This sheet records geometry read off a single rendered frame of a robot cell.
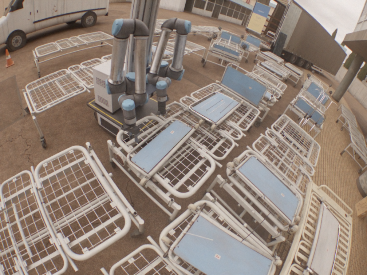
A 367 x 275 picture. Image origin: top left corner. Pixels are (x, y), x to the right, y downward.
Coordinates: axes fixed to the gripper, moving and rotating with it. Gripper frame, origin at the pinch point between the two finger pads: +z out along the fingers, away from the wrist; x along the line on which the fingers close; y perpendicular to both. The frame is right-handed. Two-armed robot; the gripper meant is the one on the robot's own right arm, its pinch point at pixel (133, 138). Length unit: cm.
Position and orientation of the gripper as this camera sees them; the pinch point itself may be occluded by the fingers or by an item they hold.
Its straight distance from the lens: 143.4
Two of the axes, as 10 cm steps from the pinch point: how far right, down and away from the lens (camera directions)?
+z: -0.5, 7.6, 6.5
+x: -8.5, -3.7, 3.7
